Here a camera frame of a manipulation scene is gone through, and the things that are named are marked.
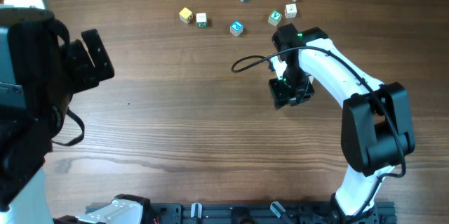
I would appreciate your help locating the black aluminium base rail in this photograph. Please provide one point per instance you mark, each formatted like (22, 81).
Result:
(303, 213)

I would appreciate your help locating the red side picture block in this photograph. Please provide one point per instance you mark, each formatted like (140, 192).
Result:
(290, 10)

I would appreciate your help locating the blue P letter block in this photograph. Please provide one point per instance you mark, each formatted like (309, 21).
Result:
(236, 28)

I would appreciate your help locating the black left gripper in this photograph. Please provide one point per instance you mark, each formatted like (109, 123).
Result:
(88, 76)

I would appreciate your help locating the yellow top block left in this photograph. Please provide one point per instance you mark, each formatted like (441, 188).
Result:
(186, 15)

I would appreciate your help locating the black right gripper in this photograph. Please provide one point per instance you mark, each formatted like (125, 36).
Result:
(280, 97)

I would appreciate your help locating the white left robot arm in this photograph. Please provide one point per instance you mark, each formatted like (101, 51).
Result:
(41, 70)

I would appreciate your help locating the green V letter block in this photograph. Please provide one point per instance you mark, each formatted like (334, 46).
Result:
(274, 18)

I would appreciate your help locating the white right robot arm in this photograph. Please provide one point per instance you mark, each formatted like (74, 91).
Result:
(377, 129)

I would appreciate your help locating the green Z side block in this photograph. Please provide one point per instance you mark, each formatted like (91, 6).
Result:
(201, 20)

